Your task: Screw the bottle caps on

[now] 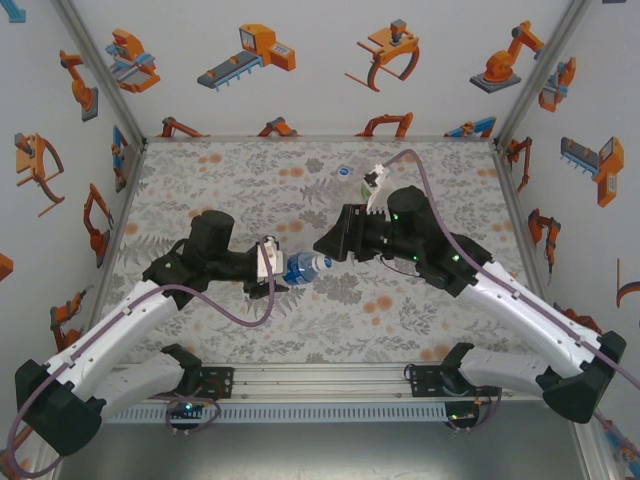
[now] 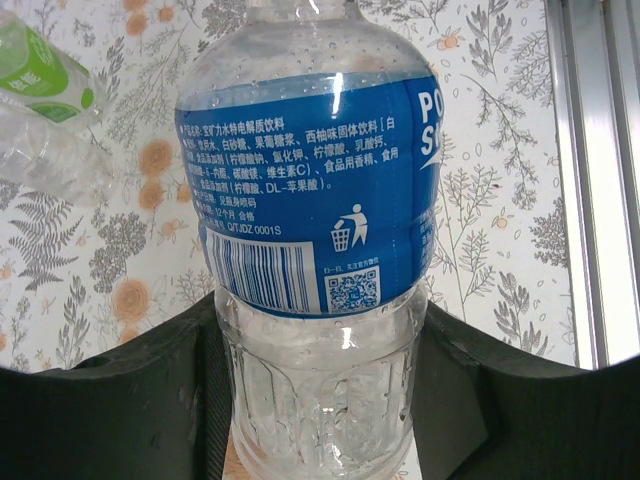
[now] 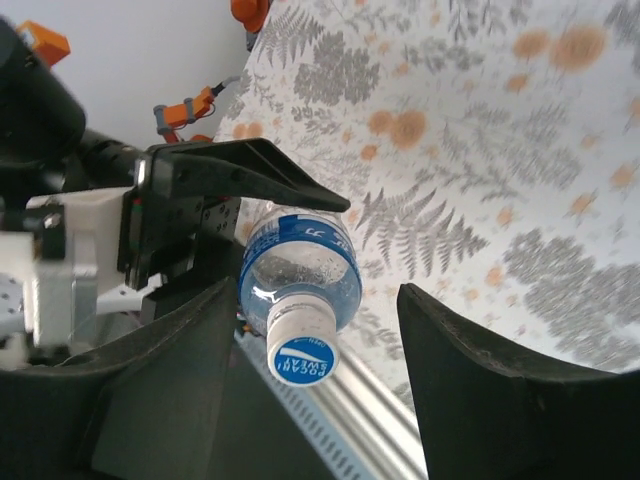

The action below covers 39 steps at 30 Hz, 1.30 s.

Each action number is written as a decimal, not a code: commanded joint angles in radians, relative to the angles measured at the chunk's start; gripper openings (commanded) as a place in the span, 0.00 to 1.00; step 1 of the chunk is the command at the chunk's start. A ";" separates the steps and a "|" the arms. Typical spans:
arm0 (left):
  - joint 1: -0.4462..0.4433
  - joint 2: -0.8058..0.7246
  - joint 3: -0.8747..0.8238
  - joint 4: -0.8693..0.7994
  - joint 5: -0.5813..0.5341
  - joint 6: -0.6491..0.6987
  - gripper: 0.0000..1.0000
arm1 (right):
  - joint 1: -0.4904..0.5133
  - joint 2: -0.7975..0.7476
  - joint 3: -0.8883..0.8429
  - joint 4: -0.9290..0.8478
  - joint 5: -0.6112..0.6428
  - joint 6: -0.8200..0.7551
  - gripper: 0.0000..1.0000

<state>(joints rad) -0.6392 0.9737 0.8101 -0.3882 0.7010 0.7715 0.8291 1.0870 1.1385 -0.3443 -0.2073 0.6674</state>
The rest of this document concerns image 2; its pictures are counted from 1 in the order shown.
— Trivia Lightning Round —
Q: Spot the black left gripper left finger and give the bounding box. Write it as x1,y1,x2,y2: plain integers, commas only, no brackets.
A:
0,292,236,480

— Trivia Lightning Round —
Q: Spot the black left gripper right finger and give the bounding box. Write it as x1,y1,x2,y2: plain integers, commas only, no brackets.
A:
399,299,640,480

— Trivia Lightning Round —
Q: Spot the clear bottle with blue label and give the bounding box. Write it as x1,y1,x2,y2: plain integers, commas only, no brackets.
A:
173,0,444,480

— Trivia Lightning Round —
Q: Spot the clear bottle with green label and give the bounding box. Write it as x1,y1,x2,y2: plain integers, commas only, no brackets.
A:
0,7,109,124

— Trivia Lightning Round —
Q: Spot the floral patterned table cover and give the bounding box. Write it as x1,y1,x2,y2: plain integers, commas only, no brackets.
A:
0,0,576,374

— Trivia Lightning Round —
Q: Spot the slotted aluminium base rail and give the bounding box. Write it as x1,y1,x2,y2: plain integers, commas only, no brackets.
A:
544,0,640,372

